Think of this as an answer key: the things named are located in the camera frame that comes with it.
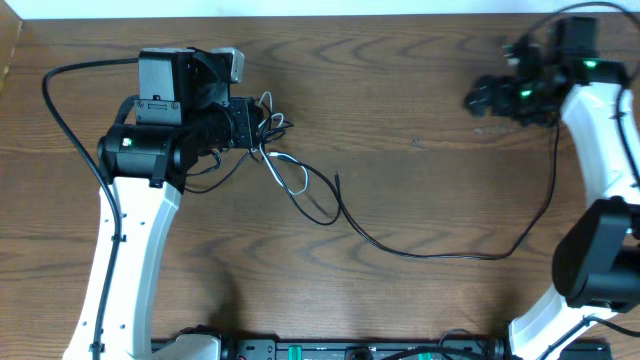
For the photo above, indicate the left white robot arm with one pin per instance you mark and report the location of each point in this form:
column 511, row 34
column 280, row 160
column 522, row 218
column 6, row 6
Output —
column 183, row 111

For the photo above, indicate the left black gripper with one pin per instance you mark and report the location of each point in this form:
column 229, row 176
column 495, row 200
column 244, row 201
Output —
column 252, row 113

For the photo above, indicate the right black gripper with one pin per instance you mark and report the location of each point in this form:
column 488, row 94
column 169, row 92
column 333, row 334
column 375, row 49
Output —
column 483, row 88

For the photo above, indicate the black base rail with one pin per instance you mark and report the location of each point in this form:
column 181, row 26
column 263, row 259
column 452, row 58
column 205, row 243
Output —
column 252, row 346

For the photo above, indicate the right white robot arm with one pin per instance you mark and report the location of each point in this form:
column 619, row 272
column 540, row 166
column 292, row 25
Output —
column 595, row 275

